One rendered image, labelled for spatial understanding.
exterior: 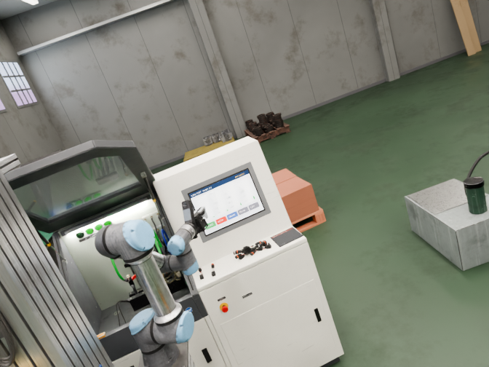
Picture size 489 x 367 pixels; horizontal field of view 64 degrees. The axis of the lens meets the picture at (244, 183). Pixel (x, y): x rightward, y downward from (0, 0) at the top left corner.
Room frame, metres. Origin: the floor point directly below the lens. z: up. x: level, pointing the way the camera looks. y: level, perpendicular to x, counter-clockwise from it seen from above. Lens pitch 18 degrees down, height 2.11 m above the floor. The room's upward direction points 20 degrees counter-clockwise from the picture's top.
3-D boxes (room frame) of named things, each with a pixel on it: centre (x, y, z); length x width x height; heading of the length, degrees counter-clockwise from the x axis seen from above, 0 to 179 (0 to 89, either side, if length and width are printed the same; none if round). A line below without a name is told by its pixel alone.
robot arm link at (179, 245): (1.59, 0.36, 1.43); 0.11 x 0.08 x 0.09; 157
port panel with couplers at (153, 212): (2.45, 0.65, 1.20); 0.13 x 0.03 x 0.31; 100
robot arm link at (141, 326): (1.40, 0.58, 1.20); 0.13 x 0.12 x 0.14; 67
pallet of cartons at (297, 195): (4.39, -0.01, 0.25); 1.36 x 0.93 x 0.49; 101
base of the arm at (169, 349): (1.40, 0.58, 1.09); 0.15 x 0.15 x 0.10
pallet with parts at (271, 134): (9.36, -0.93, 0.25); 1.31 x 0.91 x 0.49; 2
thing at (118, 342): (1.91, 0.80, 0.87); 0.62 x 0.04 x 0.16; 100
